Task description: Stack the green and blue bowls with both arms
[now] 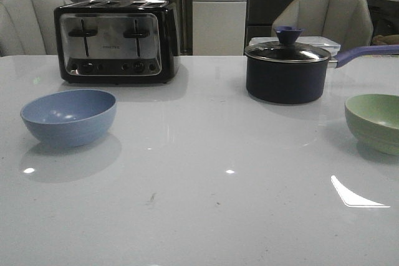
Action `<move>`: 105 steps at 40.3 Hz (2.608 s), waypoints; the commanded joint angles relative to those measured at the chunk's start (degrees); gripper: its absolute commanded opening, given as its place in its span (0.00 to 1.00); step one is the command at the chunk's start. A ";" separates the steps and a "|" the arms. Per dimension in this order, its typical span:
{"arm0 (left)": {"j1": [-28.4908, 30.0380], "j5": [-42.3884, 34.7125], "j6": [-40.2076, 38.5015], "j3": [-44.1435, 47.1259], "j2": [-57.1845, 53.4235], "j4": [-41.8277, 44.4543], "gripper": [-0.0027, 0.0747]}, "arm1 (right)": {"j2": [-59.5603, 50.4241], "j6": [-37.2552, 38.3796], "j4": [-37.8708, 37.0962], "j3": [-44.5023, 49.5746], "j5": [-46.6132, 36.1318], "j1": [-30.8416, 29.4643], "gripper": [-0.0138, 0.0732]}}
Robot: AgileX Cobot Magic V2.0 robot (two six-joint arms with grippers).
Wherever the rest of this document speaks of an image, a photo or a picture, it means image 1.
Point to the glass pot lid blue knob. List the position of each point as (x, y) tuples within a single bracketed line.
[(286, 48)]

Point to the green bowl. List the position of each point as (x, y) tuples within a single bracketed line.
[(373, 120)]

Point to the white cabinet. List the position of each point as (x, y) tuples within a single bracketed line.
[(219, 27)]

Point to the beige chair right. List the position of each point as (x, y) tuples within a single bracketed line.
[(346, 22)]

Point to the dark blue saucepan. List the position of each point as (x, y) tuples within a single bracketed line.
[(297, 83)]

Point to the black and silver toaster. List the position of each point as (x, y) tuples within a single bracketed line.
[(117, 41)]

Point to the clear plastic container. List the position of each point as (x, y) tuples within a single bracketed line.
[(316, 41)]

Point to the beige chair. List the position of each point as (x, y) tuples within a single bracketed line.
[(28, 27), (346, 22)]

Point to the beige chair left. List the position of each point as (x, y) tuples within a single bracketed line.
[(28, 27)]

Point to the blue bowl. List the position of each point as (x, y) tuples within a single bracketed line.
[(70, 118)]

